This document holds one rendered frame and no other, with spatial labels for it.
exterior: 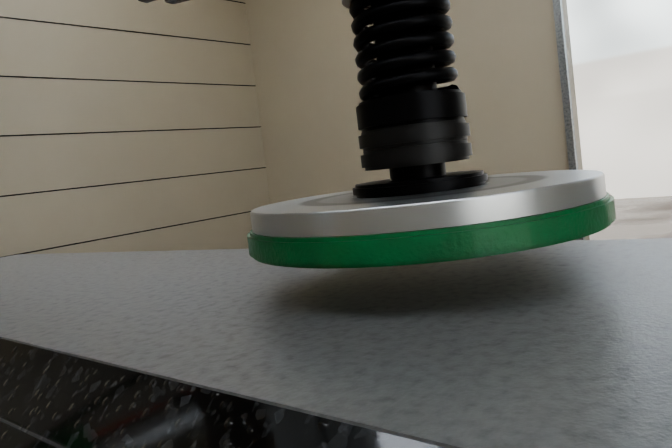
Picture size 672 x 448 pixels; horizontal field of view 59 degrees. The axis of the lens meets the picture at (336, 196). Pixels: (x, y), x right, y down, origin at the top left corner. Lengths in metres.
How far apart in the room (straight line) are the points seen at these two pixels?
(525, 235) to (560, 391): 0.10
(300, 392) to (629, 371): 0.11
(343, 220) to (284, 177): 6.93
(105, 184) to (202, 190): 1.15
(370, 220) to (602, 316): 0.11
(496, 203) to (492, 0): 5.53
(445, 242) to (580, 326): 0.07
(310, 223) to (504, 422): 0.15
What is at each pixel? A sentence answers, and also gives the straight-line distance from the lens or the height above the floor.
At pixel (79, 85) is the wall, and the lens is 6.13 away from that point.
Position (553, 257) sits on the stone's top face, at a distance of 0.43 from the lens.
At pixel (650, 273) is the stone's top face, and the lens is 0.37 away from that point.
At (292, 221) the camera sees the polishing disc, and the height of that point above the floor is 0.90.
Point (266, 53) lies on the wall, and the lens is 7.38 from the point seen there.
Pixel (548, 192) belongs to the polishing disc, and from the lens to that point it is 0.30.
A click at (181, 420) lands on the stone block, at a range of 0.25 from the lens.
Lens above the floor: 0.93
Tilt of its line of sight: 3 degrees down
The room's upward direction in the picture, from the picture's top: 7 degrees counter-clockwise
